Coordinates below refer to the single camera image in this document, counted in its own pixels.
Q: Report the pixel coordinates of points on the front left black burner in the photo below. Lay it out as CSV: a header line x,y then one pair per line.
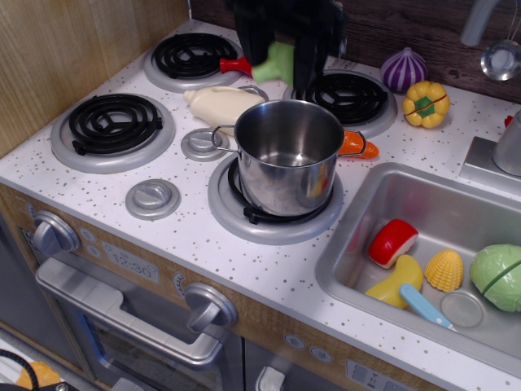
x,y
112,133

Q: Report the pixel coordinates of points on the back left black burner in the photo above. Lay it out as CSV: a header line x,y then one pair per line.
x,y
191,61

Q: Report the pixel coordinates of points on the yellow toy banana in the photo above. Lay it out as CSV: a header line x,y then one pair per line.
x,y
406,271

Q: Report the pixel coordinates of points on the green toy cabbage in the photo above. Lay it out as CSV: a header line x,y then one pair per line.
x,y
495,272

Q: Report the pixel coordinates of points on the stainless steel pot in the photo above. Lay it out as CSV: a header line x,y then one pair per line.
x,y
287,151

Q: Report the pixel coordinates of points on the blue toy knife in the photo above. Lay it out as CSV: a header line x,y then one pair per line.
x,y
421,306

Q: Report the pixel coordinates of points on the yellow toy corn piece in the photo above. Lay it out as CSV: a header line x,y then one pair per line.
x,y
445,271

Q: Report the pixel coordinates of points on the silver oven door handle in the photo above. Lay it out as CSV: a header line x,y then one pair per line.
x,y
104,303

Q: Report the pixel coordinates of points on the black burner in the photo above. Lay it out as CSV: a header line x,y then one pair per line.
x,y
191,61
236,216
112,133
358,101

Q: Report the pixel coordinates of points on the orange object on floor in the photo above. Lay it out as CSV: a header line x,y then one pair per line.
x,y
46,376

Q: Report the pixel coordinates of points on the red toy cheese wedge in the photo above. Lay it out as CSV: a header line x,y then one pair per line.
x,y
393,240

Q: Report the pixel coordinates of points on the red toy ketchup bottle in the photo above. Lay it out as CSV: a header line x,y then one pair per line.
x,y
241,65

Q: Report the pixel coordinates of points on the purple toy onion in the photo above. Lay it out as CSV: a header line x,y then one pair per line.
x,y
403,69

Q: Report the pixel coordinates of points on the left silver oven knob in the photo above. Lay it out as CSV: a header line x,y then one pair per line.
x,y
53,234

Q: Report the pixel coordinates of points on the grey stovetop knob front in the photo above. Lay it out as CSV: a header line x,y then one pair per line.
x,y
152,199

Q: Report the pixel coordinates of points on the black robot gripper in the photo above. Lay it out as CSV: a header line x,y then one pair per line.
x,y
317,28

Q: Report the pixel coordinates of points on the silver sink basin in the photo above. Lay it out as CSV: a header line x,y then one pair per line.
x,y
447,215

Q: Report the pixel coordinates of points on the yellow toy bell pepper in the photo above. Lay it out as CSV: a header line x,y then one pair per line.
x,y
426,104

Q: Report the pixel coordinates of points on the green toy broccoli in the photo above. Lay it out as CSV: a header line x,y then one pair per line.
x,y
279,64

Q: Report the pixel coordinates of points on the front right black burner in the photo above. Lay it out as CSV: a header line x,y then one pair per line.
x,y
236,216

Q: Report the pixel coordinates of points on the back right black burner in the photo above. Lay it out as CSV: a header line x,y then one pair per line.
x,y
358,101

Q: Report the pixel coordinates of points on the grey stovetop knob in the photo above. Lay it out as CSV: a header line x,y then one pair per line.
x,y
203,146
152,199

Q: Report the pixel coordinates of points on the orange toy carrot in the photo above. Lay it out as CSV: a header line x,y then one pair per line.
x,y
355,145

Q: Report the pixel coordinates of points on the grey toy faucet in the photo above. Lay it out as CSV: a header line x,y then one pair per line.
x,y
477,21

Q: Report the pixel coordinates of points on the silver oven knob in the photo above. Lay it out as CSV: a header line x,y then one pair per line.
x,y
53,234
208,307

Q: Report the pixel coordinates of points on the grey stovetop knob middle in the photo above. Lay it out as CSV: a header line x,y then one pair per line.
x,y
203,146

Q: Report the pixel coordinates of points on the hanging silver ladle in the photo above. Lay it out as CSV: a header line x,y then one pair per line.
x,y
501,60

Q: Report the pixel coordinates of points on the right silver oven knob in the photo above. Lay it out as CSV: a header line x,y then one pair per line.
x,y
208,307

